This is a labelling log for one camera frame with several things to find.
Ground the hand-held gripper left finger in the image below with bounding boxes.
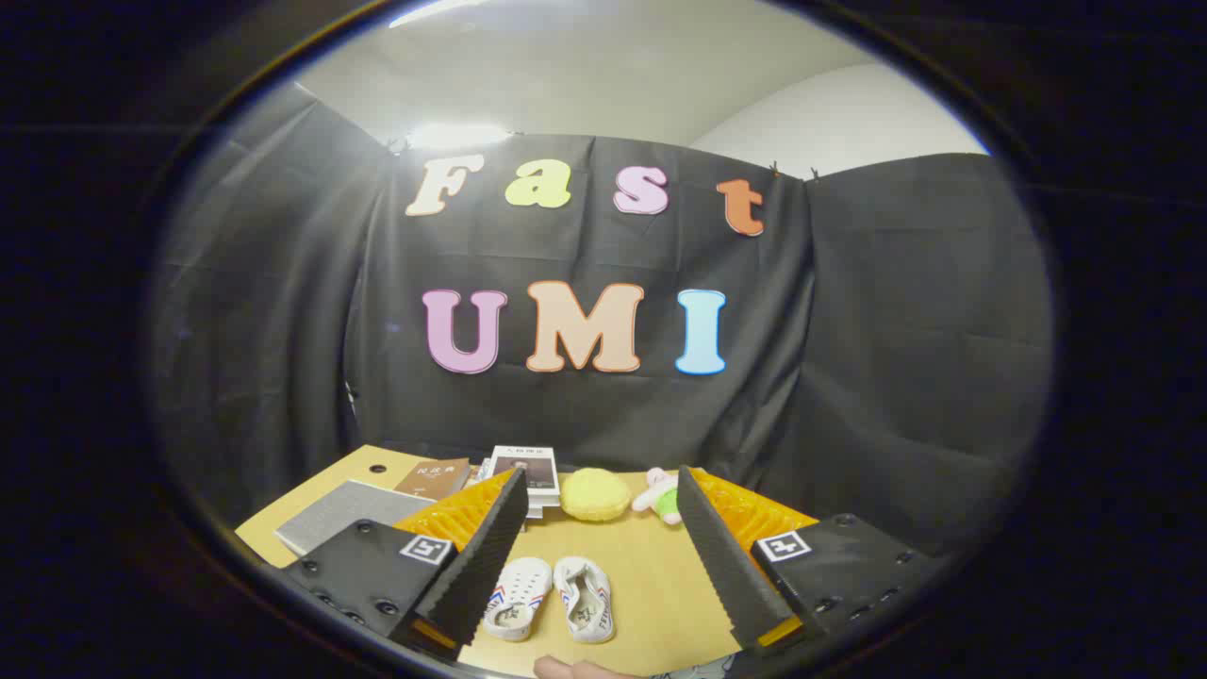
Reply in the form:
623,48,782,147
281,467,531,663

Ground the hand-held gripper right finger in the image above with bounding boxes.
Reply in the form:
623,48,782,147
675,465,949,654

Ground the white striped shoe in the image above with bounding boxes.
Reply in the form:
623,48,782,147
483,556,554,643
553,555,617,645

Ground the pink star plush toy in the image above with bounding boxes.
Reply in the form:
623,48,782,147
631,467,682,526

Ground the brown book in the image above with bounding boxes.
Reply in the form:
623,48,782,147
394,457,471,502

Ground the white portrait cover book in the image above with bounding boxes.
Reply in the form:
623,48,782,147
486,445,561,498

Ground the yellow round plush toy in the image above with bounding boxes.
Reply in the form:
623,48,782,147
560,467,633,523

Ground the black backdrop cloth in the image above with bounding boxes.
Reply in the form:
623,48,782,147
151,83,1055,557

